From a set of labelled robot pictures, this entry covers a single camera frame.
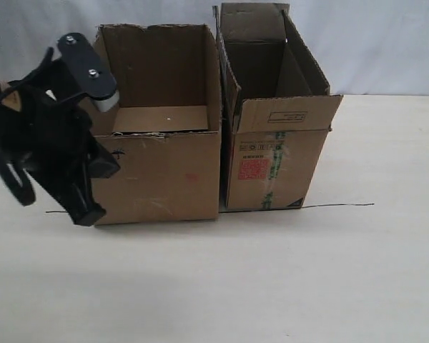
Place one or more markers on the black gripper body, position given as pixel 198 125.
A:
pixel 36 142

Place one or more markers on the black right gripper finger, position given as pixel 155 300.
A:
pixel 76 197

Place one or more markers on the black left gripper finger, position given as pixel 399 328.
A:
pixel 101 164

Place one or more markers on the torn cardboard box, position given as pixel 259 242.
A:
pixel 163 176

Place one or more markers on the tall open cardboard box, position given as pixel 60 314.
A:
pixel 278 108

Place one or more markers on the thin dark line marking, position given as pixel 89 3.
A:
pixel 305 207

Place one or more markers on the white wrist camera cylinder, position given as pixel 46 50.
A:
pixel 71 100

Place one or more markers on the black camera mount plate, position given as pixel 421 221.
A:
pixel 86 66

